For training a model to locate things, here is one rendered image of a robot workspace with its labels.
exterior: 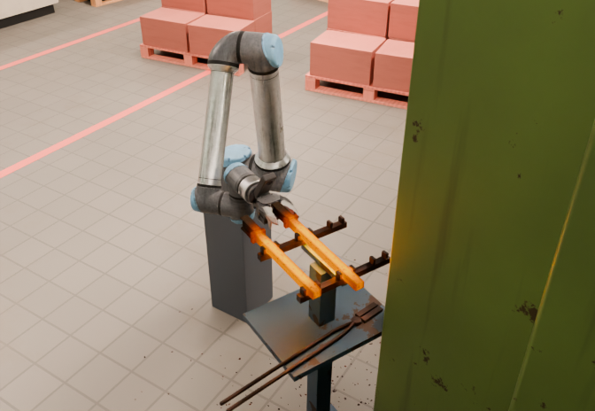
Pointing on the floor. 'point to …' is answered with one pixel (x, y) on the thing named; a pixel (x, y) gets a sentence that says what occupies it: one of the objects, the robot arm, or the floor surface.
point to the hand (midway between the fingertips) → (286, 217)
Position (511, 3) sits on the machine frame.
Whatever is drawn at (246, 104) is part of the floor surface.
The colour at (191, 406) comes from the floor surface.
